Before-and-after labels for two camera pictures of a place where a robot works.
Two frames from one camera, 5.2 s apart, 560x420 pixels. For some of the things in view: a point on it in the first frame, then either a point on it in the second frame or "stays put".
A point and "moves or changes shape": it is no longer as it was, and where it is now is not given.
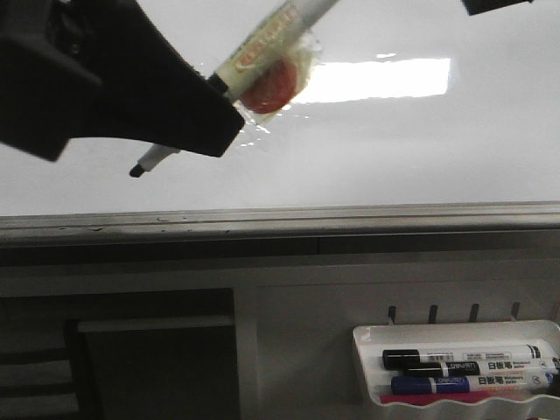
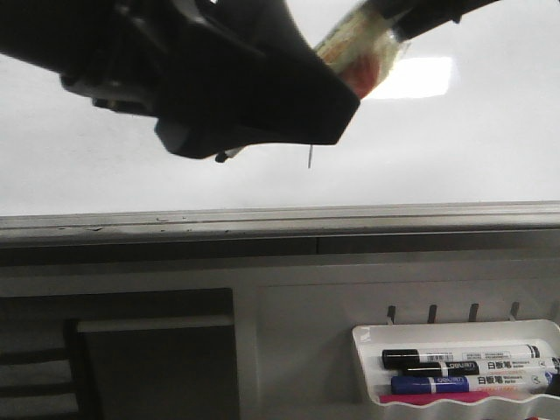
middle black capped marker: [485, 367] stays put
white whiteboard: [416, 102] stays put
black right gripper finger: [73, 69] to [255, 74]
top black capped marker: [397, 358] stays put
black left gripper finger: [479, 7] to [408, 17]
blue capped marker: [480, 383] stays put
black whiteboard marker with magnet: [268, 66] moves or changes shape
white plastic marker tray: [370, 341] stays put
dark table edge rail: [416, 234] stays put
